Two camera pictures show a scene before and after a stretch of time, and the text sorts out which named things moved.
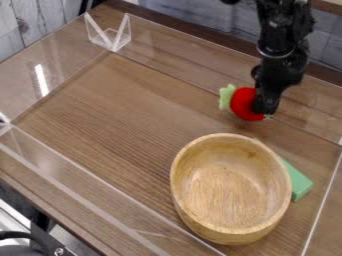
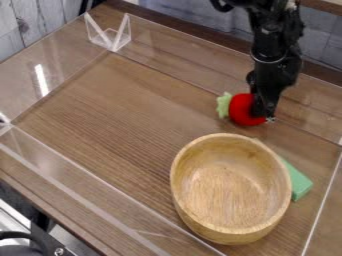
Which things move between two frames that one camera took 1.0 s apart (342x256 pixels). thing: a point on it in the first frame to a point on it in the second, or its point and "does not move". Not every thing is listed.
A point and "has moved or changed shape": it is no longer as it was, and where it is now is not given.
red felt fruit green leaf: [240, 101] has moved or changed shape
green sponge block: [300, 182] does not move
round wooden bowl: [230, 188] does not move
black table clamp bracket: [43, 244] does not move
